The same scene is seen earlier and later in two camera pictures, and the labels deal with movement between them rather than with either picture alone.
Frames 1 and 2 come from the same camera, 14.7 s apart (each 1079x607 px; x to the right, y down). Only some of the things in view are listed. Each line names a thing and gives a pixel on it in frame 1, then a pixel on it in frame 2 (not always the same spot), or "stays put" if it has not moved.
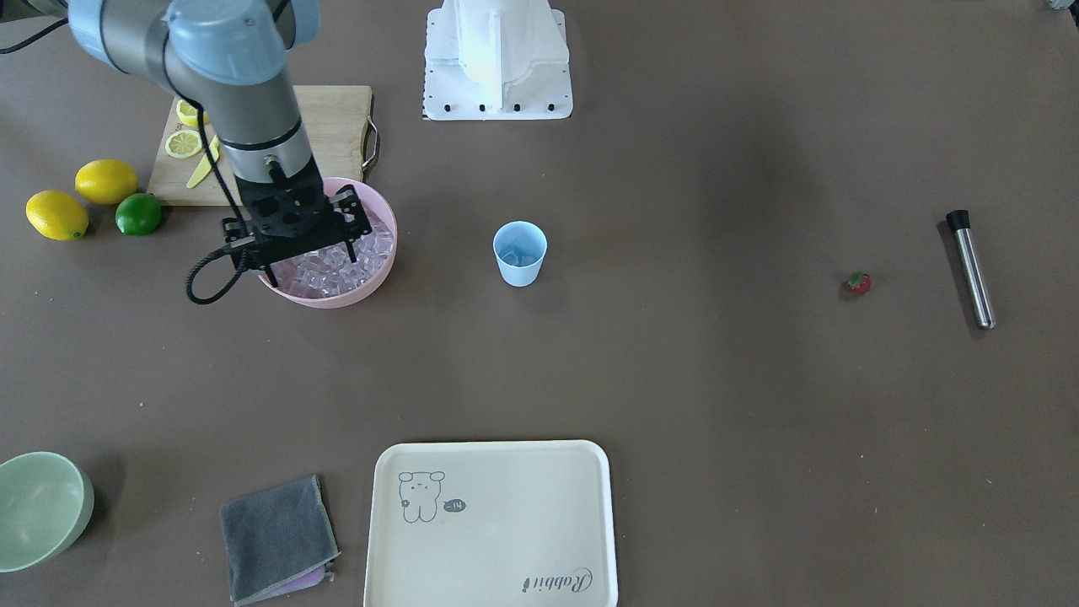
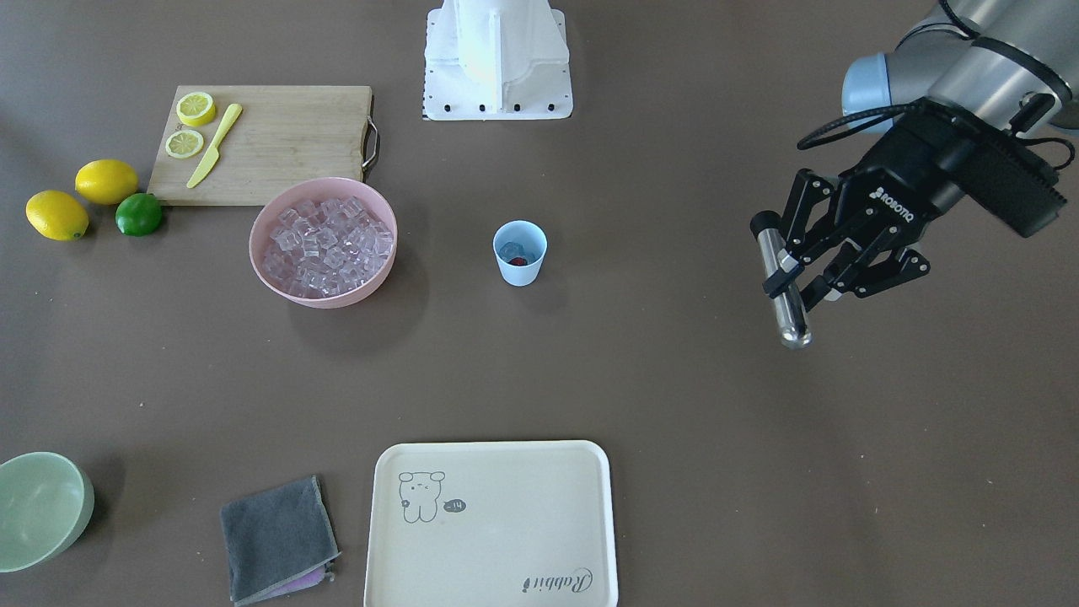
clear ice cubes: [328, 271] stays put
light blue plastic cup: [520, 248] stays put
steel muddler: [960, 222] → [791, 308]
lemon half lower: [183, 143] stays put
